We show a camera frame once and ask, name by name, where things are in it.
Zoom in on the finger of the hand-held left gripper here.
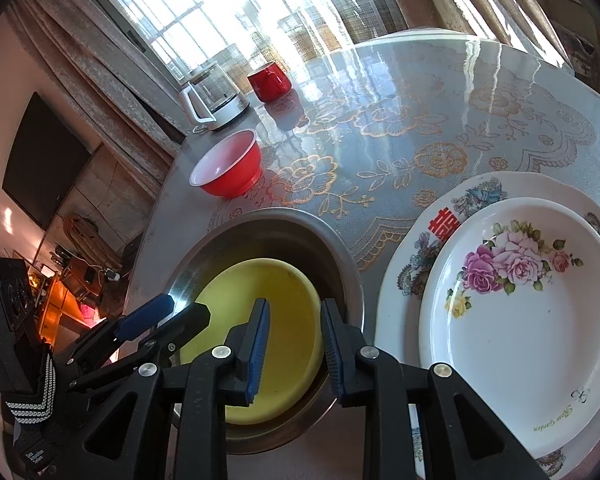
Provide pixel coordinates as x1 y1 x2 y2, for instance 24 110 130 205
70 294 176 367
70 301 212 392

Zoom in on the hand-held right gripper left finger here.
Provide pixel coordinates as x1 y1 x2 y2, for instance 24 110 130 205
47 297 272 480

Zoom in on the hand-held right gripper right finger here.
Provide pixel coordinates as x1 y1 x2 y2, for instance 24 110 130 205
320 297 551 480

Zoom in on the yellow plastic bowl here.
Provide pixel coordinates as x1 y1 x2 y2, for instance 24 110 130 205
179 258 325 426

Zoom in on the stainless steel bowl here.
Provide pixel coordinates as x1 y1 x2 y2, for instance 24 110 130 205
164 209 365 457

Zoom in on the large decorated white plate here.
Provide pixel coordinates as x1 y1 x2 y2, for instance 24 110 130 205
375 171 600 480

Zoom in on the white rose-print plate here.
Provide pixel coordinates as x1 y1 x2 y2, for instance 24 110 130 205
419 197 600 460

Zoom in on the red plastic bowl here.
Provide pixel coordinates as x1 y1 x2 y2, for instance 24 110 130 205
189 129 263 198

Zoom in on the black flat television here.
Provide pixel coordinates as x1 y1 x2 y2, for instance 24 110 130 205
1 91 93 229

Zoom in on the white glass electric kettle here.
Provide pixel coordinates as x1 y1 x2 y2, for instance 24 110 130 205
178 61 251 132

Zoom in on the beige velvet curtain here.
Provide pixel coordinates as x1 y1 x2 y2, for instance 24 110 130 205
5 0 191 181
410 0 573 68

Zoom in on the red ceramic mug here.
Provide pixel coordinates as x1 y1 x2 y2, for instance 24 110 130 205
247 61 293 103

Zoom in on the white sheer curtain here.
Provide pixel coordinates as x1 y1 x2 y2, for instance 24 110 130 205
105 0 411 92

